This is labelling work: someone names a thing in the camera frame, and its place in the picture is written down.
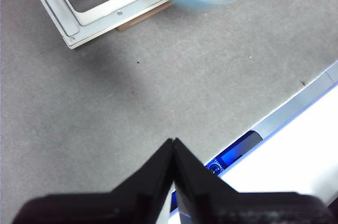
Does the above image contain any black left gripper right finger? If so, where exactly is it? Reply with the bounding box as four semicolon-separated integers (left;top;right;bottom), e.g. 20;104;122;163
173;137;337;224

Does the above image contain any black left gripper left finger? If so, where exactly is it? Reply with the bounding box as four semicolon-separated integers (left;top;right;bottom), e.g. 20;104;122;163
12;138;175;224

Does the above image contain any oven door with glass window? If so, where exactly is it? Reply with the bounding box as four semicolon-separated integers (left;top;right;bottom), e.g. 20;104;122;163
21;0;175;50

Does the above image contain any dark blue camera mount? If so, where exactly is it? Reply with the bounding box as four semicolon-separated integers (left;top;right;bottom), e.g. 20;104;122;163
204;130;265;174

